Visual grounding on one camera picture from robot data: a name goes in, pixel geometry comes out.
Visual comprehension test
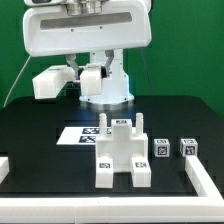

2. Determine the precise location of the white U-shaped obstacle frame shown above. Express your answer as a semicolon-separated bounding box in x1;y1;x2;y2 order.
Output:
0;156;224;224

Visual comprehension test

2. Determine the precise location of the white chair back frame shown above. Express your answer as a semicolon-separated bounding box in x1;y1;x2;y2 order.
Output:
32;64;102;99

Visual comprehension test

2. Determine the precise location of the white marker base plate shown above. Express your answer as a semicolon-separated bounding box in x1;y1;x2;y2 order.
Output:
55;126;113;146

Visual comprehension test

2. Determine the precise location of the white chair seat plate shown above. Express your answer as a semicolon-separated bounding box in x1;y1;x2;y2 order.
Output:
95;113;148;172

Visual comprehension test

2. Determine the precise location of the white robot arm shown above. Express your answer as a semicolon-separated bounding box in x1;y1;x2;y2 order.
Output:
23;0;152;110

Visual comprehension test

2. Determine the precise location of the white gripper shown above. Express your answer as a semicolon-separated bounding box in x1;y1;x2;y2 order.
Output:
23;0;152;79

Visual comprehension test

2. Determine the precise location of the white camera cable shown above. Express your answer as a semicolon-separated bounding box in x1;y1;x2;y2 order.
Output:
3;54;33;109

